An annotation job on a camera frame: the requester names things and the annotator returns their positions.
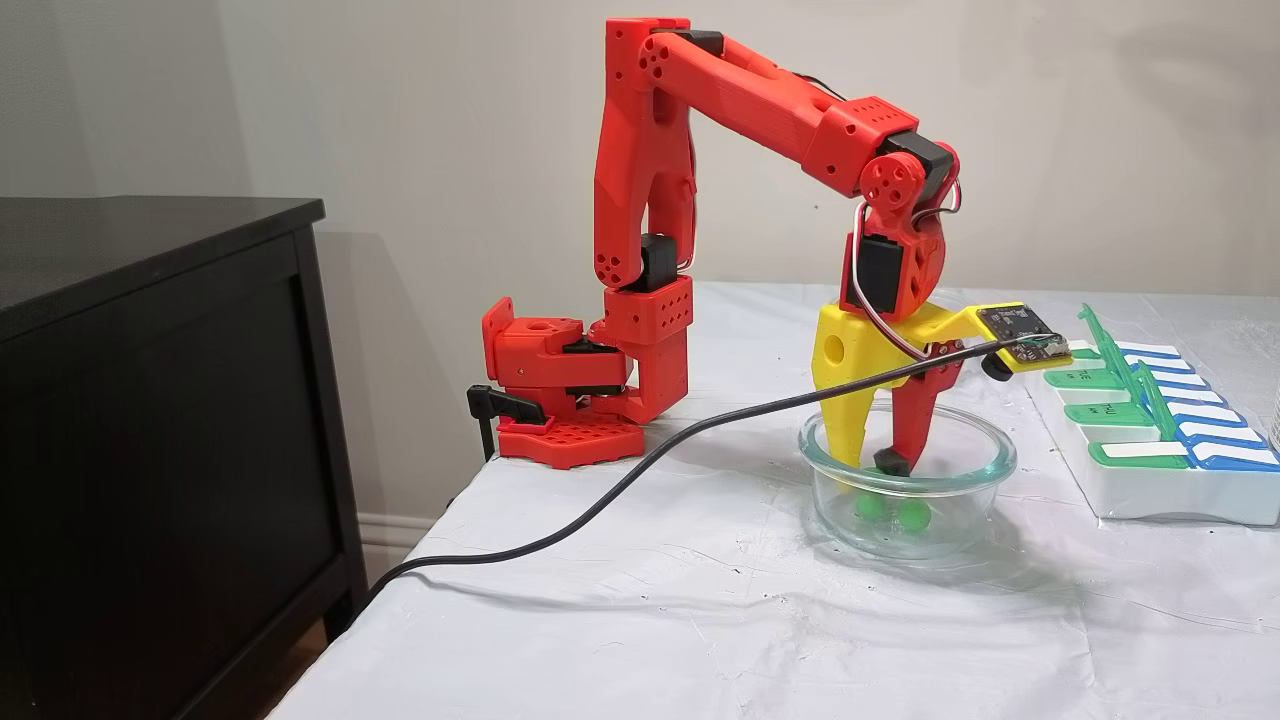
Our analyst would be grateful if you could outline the white weekly pill organizer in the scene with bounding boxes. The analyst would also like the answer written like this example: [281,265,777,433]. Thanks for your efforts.
[1024,304,1280,527]

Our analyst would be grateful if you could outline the black wooden cabinet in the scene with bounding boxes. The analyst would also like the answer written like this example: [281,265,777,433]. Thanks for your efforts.
[0,196,369,720]

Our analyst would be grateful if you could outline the black camera cable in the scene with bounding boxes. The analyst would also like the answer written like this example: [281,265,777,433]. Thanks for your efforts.
[360,338,1051,606]

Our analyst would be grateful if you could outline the white baseboard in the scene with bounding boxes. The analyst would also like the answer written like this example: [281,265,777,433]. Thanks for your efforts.
[357,512,446,593]

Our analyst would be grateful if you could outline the thin servo wire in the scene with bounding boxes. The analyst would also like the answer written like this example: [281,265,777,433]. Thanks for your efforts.
[850,178,963,363]

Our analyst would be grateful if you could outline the servo wires along arm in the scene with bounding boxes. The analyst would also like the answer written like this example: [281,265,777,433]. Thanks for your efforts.
[676,120,701,273]

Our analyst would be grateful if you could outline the black table clamp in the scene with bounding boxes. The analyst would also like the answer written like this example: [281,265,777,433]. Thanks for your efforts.
[466,385,549,463]

